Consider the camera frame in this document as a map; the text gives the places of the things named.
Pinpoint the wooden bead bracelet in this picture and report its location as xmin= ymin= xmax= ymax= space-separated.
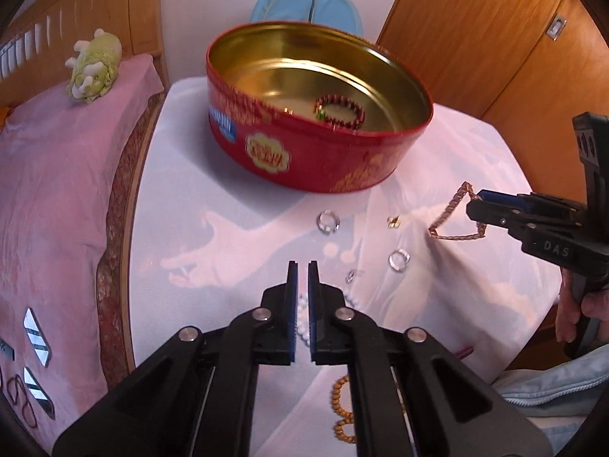
xmin=330 ymin=375 xmax=357 ymax=444

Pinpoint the person's right hand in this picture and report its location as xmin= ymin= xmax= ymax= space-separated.
xmin=556 ymin=267 xmax=609 ymax=344

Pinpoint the light blue jacket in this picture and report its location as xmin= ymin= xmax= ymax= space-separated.
xmin=495 ymin=355 xmax=609 ymax=439

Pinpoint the red round tin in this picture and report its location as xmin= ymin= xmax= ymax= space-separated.
xmin=206 ymin=21 xmax=435 ymax=194

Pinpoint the wooden headboard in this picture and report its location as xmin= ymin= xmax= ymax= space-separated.
xmin=0 ymin=0 xmax=165 ymax=105

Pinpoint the dark red bead bracelet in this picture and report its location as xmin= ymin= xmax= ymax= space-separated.
xmin=314 ymin=94 xmax=366 ymax=130

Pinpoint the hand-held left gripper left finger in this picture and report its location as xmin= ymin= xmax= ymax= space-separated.
xmin=52 ymin=261 xmax=300 ymax=457

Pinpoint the wooden bed pink sheet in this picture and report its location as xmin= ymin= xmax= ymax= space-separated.
xmin=0 ymin=52 xmax=165 ymax=453

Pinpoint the patterned mattress edge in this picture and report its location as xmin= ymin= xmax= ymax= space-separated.
xmin=95 ymin=88 xmax=167 ymax=382

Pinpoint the light blue chair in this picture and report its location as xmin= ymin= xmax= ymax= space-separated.
xmin=250 ymin=0 xmax=363 ymax=36

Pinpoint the white pearl bracelet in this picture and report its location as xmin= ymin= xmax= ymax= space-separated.
xmin=296 ymin=242 xmax=363 ymax=349

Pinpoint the green cabbage plush toy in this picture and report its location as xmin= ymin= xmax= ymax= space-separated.
xmin=65 ymin=29 xmax=122 ymax=104

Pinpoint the dark hair tie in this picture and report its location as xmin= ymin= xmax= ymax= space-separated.
xmin=5 ymin=374 xmax=30 ymax=409
xmin=18 ymin=389 xmax=41 ymax=429

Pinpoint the rose gold wristwatch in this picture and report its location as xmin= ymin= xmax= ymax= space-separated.
xmin=425 ymin=182 xmax=487 ymax=241

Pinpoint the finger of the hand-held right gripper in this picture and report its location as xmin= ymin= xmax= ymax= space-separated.
xmin=477 ymin=189 xmax=590 ymax=222
xmin=465 ymin=198 xmax=536 ymax=241

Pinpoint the white tablecloth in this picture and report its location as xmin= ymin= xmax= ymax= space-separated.
xmin=121 ymin=76 xmax=572 ymax=457

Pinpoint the wooden wardrobe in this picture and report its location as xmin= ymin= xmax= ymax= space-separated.
xmin=376 ymin=0 xmax=609 ymax=191

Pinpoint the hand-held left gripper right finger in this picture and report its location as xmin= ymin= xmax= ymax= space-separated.
xmin=308 ymin=261 xmax=560 ymax=457

